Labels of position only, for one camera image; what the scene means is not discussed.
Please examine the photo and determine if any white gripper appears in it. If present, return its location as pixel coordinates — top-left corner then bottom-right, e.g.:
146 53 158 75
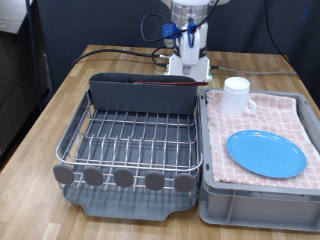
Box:
179 26 202 76

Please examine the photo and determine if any brown wooden spoon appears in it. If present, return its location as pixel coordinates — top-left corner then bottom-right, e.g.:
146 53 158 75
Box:
132 79 210 87

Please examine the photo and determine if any blue plate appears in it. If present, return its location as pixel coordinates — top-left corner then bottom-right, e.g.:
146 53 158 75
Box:
225 129 308 179

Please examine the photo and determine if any grey dish rack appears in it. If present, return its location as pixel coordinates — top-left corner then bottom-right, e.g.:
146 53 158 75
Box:
57 89 201 222

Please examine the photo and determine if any dark grey utensil holder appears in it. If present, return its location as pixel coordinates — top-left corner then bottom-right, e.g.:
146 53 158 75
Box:
88 72 199 116

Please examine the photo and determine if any white mug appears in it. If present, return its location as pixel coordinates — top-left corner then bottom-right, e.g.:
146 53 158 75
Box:
220 76 258 117

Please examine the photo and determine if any pink checked towel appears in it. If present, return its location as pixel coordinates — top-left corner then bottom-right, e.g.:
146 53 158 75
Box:
205 89 320 190

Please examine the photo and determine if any black metal pole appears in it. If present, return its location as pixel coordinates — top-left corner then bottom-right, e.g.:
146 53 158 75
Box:
25 0 44 113

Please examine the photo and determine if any grey plastic crate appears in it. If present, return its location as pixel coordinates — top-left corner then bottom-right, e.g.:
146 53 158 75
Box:
198 87 320 233

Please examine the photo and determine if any dark wooden cabinet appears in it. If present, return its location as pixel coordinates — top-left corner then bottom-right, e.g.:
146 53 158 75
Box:
0 0 51 164

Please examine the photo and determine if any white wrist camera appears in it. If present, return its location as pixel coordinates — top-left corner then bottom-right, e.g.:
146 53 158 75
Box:
163 37 177 49

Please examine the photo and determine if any looped black base cable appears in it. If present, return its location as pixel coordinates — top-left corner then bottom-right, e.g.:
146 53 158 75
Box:
151 45 176 68

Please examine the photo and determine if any blue cable clip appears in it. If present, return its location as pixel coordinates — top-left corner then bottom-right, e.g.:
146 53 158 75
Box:
185 21 198 48

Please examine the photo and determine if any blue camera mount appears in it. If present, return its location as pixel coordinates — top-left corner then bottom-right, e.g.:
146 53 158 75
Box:
162 22 184 40

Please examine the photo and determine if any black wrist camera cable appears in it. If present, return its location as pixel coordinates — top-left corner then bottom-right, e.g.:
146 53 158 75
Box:
139 0 222 43

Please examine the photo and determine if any grey cable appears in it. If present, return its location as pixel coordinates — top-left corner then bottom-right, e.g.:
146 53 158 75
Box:
210 65 298 76

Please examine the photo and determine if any long black table cable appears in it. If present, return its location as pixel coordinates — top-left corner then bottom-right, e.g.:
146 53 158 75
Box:
70 49 158 69

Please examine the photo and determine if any thin black hanging cable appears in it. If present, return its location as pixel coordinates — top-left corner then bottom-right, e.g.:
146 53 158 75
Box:
263 0 303 78

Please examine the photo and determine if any metal wire dish rack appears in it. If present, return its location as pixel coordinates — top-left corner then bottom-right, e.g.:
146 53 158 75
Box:
54 88 204 194

